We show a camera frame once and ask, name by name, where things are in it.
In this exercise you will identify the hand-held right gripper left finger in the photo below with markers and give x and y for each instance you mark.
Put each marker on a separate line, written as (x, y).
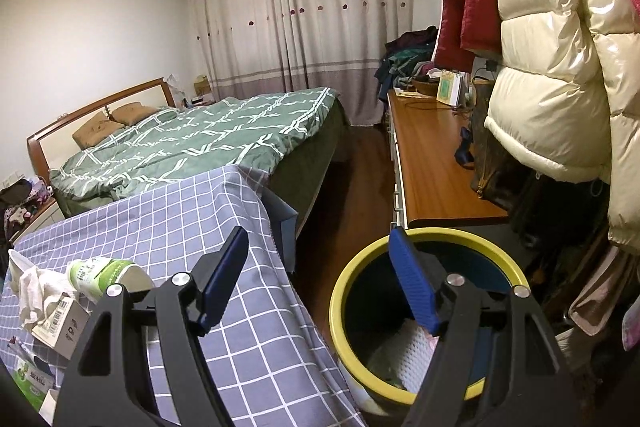
(225, 272)

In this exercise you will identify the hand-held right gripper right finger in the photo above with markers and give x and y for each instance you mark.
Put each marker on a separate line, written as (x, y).
(415, 282)

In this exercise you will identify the yellow-rimmed dark blue bin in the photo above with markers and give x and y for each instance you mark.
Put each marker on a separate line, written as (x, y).
(342, 332)

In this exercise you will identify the white and green plastic bottle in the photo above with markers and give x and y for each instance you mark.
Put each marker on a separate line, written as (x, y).
(100, 274)

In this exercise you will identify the white tissue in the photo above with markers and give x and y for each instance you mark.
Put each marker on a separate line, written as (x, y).
(32, 287)

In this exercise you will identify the white foam net sleeve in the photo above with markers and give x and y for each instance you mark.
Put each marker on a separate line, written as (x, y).
(410, 352)

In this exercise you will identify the purple checkered tablecloth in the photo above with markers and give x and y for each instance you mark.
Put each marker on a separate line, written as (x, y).
(175, 217)

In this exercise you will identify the wooden desk with white drawers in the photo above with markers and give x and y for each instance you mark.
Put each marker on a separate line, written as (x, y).
(430, 157)

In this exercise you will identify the green checkered quilt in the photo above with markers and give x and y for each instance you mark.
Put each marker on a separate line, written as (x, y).
(210, 132)

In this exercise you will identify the small cardboard box with barcode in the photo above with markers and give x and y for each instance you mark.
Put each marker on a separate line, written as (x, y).
(60, 327)

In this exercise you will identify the pink fabric bag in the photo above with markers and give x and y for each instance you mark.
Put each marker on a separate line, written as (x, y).
(595, 302)

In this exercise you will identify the brown pillow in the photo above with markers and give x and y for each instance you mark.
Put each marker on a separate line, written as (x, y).
(97, 132)
(135, 113)

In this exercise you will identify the brown tissue box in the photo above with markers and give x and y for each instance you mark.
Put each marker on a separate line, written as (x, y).
(202, 84)

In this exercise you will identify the woven basket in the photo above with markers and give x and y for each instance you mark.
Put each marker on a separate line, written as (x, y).
(425, 88)

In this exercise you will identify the pale green desk calendar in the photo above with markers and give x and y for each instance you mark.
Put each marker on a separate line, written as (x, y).
(447, 89)

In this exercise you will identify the wooden bed headboard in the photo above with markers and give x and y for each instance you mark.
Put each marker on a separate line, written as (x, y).
(125, 93)

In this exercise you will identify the green and white packet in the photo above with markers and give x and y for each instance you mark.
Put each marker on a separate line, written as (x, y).
(30, 374)

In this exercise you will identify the dark clothes on nightstand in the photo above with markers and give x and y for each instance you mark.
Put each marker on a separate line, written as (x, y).
(17, 197)

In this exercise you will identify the pile of dark clothes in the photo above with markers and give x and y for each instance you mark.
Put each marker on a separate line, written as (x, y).
(405, 57)

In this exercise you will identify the pink and white curtain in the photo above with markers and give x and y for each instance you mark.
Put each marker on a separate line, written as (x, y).
(300, 32)

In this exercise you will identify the cream puffer jacket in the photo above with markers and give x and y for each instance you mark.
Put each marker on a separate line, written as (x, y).
(540, 32)

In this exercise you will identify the grey table frame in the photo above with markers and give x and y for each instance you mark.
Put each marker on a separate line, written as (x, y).
(282, 227)

